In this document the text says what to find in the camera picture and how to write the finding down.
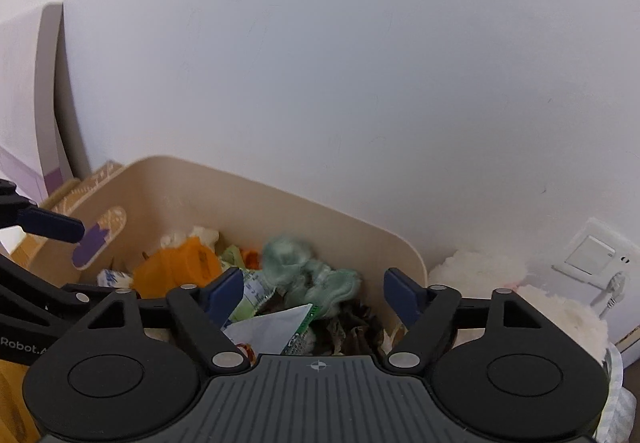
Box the beige storage bin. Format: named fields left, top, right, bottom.
left=30, top=155, right=429, bottom=359

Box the wooden desktop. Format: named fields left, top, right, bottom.
left=0, top=162, right=126, bottom=443

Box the snack bag silver green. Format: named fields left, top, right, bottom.
left=220, top=245, right=322, bottom=357

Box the brown scrunchie with blue bow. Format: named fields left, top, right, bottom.
left=314, top=302, right=387, bottom=357

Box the green plaid scrunchie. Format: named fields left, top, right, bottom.
left=262, top=237, right=363, bottom=320

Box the white fluffy plush dog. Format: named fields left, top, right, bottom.
left=427, top=248, right=610, bottom=360

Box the white wall socket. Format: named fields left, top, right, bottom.
left=551, top=218, right=640, bottom=295

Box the clear plastic packet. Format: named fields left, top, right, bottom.
left=96, top=269, right=135, bottom=289

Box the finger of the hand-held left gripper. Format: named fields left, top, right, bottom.
left=0, top=250, right=118, bottom=339
left=0, top=180, right=85, bottom=245

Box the light striped bedding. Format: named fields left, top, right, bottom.
left=594, top=342, right=639, bottom=443

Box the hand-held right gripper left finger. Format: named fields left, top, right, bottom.
left=75, top=267, right=251, bottom=371

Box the white charger cable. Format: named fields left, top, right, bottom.
left=590, top=272, right=629, bottom=320

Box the white and purple board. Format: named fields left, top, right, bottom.
left=0, top=2, right=92, bottom=204

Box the orange bottle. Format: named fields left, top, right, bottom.
left=132, top=243, right=223, bottom=300

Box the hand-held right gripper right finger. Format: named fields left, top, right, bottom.
left=382, top=267, right=551, bottom=370

